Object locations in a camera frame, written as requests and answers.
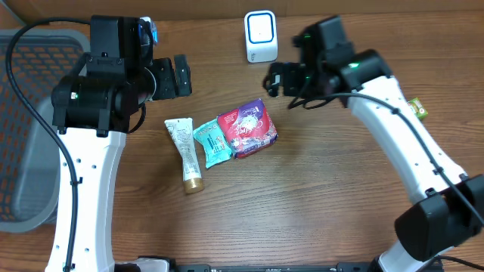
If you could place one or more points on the grey plastic mesh basket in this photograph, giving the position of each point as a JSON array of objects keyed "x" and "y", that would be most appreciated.
[{"x": 30, "y": 160}]

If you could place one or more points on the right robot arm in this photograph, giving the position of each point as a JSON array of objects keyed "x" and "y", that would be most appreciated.
[{"x": 446, "y": 203}]

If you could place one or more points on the red purple pad package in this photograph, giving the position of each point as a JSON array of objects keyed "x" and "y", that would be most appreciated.
[{"x": 248, "y": 128}]

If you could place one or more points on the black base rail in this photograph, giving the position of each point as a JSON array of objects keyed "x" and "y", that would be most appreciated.
[{"x": 302, "y": 268}]

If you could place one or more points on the green yellow juice carton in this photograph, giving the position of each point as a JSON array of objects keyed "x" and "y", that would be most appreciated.
[{"x": 417, "y": 108}]

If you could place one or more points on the white barcode scanner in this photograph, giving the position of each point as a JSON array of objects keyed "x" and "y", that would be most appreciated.
[{"x": 261, "y": 36}]

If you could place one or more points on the teal wipes packet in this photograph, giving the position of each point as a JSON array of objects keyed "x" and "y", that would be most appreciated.
[{"x": 215, "y": 146}]

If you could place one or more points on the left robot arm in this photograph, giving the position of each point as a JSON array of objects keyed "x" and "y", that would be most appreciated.
[{"x": 93, "y": 106}]

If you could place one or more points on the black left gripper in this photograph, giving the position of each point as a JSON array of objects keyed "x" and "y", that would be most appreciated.
[{"x": 169, "y": 89}]

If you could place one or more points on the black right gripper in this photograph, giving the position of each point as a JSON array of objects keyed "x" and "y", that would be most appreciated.
[{"x": 293, "y": 72}]

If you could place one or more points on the white tube gold cap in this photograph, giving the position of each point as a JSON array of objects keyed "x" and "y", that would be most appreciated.
[{"x": 182, "y": 134}]

